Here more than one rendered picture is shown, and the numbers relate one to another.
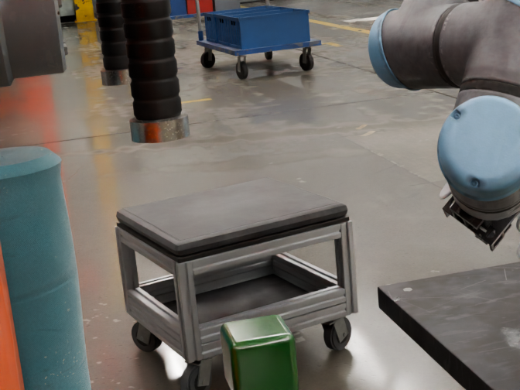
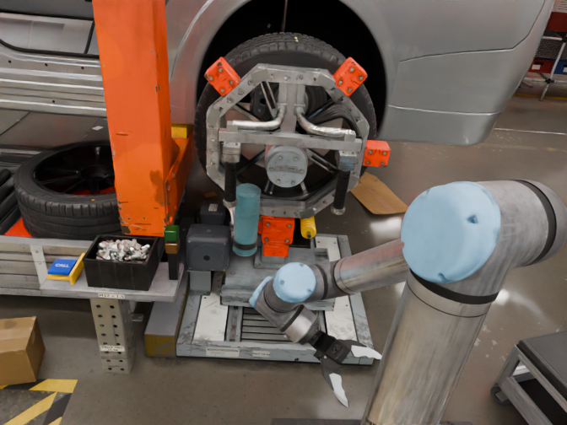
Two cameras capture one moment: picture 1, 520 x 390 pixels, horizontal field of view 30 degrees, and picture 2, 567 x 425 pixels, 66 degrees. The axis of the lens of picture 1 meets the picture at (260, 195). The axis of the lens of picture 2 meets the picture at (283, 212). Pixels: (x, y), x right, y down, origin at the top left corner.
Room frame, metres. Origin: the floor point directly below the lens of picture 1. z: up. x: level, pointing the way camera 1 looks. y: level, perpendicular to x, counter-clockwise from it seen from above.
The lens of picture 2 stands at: (1.03, -1.07, 1.47)
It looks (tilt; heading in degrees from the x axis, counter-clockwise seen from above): 32 degrees down; 97
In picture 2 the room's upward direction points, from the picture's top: 6 degrees clockwise
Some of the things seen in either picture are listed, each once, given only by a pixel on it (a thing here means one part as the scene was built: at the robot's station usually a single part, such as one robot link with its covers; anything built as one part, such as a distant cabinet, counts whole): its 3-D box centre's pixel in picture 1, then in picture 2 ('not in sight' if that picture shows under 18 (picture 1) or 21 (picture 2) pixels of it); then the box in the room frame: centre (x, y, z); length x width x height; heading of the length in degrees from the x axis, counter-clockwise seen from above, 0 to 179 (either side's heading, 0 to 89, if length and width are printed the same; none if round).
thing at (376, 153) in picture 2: not in sight; (374, 153); (1.15, 0.40, 0.85); 0.09 x 0.08 x 0.07; 11
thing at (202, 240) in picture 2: not in sight; (213, 240); (0.52, 0.51, 0.26); 0.42 x 0.18 x 0.35; 101
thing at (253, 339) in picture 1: (258, 357); (171, 233); (0.55, 0.01, 0.64); 0.04 x 0.04 x 0.04; 11
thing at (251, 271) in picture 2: not in sight; (273, 241); (0.80, 0.50, 0.32); 0.40 x 0.30 x 0.28; 11
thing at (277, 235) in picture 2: not in sight; (277, 228); (0.83, 0.37, 0.48); 0.16 x 0.12 x 0.17; 101
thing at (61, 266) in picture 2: not in sight; (62, 267); (0.19, -0.06, 0.47); 0.07 x 0.07 x 0.02; 11
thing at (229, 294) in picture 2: not in sight; (278, 274); (0.84, 0.51, 0.13); 0.50 x 0.36 x 0.10; 11
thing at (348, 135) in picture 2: not in sight; (324, 111); (0.96, 0.23, 1.03); 0.19 x 0.18 x 0.11; 101
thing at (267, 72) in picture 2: not in sight; (285, 147); (0.84, 0.33, 0.85); 0.54 x 0.07 x 0.54; 11
